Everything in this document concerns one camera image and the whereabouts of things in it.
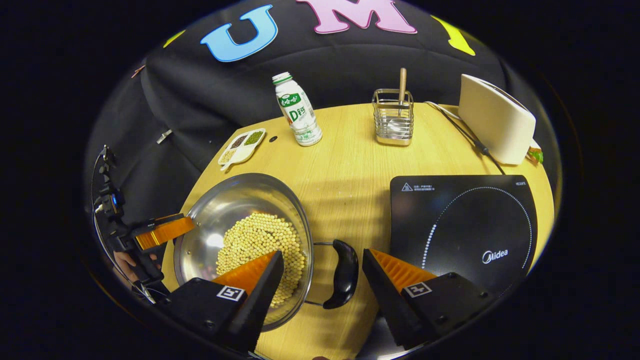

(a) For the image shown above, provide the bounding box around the white divided dish of beans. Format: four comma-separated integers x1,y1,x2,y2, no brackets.
218,128,267,172

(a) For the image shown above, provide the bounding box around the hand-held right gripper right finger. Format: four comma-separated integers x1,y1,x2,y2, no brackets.
362,248,496,351

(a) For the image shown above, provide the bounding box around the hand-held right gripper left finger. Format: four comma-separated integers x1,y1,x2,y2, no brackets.
165,250,285,353

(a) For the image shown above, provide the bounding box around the wire utensil holder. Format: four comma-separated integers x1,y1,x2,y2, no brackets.
371,88,415,147

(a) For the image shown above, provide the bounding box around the white toaster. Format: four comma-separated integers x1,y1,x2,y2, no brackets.
458,74,537,166

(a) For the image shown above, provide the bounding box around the black induction cooktop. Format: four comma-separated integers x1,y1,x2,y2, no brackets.
389,174,539,301

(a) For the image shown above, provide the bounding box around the steel pot with black handles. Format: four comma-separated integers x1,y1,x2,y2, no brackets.
173,172,360,332

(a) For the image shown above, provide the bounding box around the toaster power cable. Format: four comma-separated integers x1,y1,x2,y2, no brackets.
425,101,506,175

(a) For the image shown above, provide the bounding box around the black backdrop cloth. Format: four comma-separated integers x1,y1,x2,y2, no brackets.
85,0,551,226

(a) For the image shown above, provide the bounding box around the pile of yellow soybeans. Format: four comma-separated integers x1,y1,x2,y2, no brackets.
216,212,307,308

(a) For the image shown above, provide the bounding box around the white drink bottle green label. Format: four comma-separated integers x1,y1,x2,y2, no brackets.
272,72,323,147

